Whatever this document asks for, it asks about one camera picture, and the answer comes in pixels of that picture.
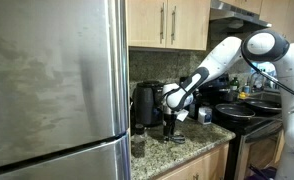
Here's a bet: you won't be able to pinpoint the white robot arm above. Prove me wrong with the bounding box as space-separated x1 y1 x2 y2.
165 29 294 180

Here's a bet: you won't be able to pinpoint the range hood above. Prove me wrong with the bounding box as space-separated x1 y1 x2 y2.
209 0 272 33

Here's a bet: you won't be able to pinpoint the black air fryer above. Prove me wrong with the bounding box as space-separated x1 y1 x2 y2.
133 81 164 127

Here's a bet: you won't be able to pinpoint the black stove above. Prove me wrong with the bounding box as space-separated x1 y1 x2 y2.
180 74 285 180

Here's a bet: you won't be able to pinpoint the metal scissors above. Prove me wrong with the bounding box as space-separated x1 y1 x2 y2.
170 134 185 144

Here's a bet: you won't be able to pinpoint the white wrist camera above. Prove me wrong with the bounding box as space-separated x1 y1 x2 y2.
177 109 189 122

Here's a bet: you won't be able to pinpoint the dark spice bottle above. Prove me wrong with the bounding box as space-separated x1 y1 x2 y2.
133 124 145 158

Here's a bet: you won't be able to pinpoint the stainless steel refrigerator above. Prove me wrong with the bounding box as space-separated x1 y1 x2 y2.
0 0 131 180

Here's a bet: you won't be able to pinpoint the white blue salt box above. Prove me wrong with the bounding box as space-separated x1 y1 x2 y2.
198 107 212 125

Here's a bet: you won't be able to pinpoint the wooden upper cabinet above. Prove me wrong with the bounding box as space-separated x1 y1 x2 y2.
125 0 211 50

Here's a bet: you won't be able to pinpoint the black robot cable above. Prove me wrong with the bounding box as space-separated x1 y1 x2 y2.
241 49 294 104

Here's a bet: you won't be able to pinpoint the black frying pan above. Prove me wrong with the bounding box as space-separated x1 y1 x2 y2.
215 104 255 122
244 99 282 113

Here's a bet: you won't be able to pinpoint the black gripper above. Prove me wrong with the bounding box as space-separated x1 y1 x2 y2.
163 114 176 143

